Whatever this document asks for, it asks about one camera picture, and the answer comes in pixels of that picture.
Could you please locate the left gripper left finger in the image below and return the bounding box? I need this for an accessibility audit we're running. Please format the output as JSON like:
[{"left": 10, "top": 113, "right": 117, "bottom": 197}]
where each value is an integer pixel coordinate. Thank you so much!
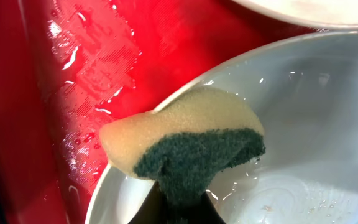
[{"left": 129, "top": 182, "right": 170, "bottom": 224}]

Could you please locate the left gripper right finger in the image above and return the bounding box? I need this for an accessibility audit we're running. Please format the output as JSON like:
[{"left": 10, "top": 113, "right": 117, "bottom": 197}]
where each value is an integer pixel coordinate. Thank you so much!
[{"left": 186, "top": 192, "right": 226, "bottom": 224}]

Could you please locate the green and yellow sponge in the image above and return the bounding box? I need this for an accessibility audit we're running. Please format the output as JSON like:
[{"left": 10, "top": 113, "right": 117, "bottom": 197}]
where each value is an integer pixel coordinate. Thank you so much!
[{"left": 99, "top": 88, "right": 265, "bottom": 223}]

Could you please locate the light blue plate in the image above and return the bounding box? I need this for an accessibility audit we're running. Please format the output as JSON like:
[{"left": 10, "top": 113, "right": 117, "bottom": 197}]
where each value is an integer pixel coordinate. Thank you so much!
[{"left": 85, "top": 30, "right": 358, "bottom": 224}]

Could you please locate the red plastic tray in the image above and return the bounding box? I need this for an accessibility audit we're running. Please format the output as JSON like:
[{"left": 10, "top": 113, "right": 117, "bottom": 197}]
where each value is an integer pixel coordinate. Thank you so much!
[{"left": 0, "top": 0, "right": 323, "bottom": 224}]

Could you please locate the white round plate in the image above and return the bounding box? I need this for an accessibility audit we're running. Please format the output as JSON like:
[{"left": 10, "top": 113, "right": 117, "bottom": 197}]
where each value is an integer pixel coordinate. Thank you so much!
[{"left": 234, "top": 0, "right": 358, "bottom": 30}]

